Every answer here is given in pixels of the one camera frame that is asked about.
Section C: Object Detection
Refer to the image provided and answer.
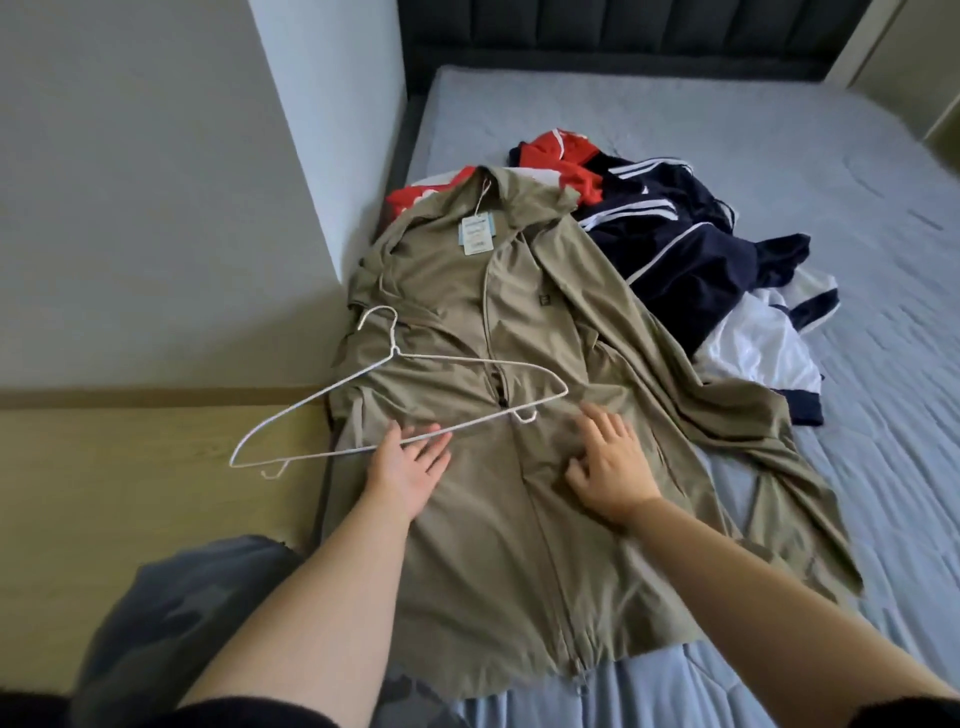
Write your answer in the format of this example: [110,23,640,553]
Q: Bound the person's right hand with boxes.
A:
[565,402,663,527]

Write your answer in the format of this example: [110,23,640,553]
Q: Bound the person's left hand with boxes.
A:
[364,420,455,524]

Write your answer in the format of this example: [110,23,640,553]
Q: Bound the white wire hanger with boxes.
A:
[228,304,573,482]

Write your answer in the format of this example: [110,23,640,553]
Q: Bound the khaki zip jacket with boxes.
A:
[319,165,866,704]

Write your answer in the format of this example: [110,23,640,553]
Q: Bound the white and navy garment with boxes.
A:
[693,267,842,428]

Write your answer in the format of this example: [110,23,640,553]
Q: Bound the red and navy sports jacket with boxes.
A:
[510,129,813,359]

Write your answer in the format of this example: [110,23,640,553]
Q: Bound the red and white jacket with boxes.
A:
[382,162,605,227]

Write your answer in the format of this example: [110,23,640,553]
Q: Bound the grey quilted bed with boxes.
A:
[382,64,960,728]

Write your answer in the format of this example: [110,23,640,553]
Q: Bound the person's left forearm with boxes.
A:
[180,502,417,728]

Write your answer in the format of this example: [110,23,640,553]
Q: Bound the person's right forearm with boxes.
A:
[622,499,935,728]

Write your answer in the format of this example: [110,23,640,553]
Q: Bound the paper price tag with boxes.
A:
[459,211,498,257]

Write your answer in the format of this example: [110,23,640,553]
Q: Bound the dark grey upholstered headboard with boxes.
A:
[397,0,875,84]

